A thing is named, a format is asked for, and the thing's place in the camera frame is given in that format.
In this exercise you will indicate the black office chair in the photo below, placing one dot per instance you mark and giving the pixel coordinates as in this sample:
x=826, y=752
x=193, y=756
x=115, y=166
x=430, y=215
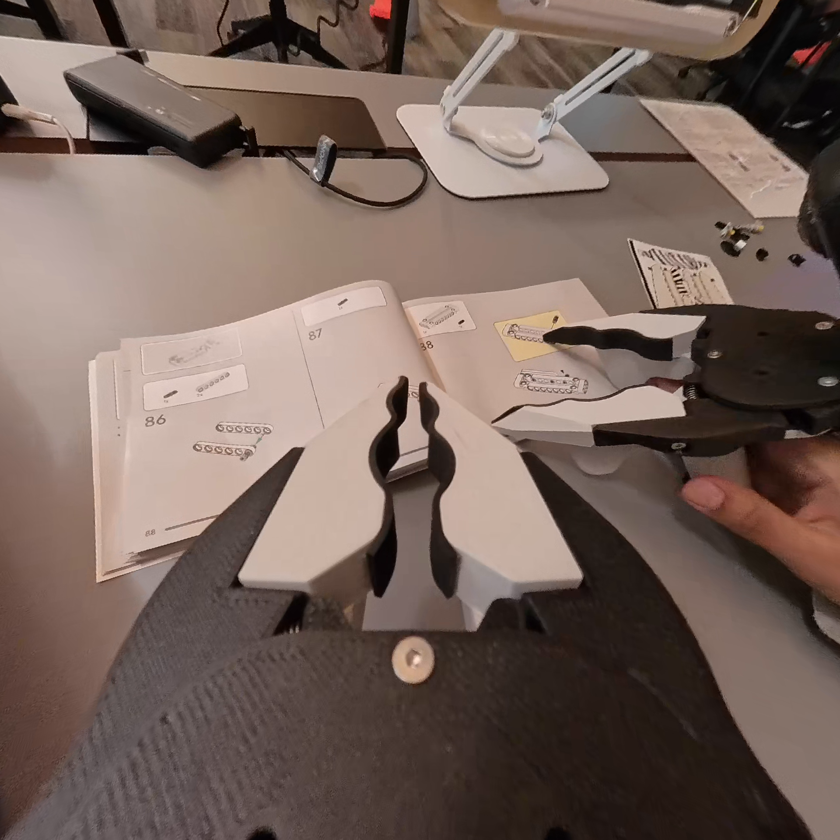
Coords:
x=787, y=79

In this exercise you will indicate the person's right hand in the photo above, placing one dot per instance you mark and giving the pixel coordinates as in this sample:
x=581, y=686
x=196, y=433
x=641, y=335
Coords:
x=800, y=512

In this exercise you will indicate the zebra sticker sheet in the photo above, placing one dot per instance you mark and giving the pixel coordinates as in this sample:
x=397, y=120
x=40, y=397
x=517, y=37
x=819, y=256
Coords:
x=676, y=275

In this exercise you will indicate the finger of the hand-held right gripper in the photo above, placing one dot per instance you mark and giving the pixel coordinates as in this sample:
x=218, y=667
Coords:
x=623, y=410
x=656, y=328

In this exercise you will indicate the person's right forearm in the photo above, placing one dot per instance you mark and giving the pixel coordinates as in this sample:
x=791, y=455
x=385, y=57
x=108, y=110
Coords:
x=828, y=617

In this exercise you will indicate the white tablet stand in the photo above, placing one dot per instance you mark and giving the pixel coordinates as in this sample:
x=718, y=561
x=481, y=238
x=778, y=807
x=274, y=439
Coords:
x=512, y=164

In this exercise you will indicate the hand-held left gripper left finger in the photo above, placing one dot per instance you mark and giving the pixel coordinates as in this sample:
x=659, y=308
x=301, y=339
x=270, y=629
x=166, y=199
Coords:
x=308, y=518

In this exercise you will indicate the instruction booklet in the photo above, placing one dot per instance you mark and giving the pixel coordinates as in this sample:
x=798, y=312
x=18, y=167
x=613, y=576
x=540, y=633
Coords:
x=216, y=472

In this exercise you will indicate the white printed paper sheet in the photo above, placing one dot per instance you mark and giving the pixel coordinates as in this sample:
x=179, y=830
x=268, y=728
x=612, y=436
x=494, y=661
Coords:
x=728, y=154

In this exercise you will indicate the small lego axle assembly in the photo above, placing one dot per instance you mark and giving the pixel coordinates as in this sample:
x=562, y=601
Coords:
x=741, y=229

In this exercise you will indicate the black tripod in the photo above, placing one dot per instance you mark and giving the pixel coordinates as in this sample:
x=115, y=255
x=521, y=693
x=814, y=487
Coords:
x=289, y=33

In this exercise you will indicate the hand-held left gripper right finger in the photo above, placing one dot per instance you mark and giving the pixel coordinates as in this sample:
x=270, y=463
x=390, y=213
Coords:
x=505, y=525

